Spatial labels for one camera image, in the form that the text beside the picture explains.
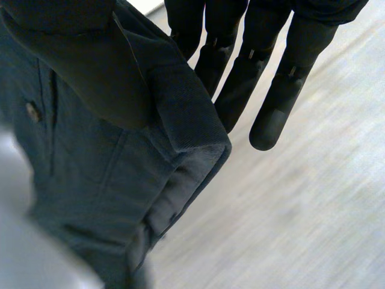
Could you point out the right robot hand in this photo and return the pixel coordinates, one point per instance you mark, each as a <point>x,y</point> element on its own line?
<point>270,90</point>

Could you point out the dark blue shorts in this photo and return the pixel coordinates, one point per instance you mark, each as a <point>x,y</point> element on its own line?
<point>99,186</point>

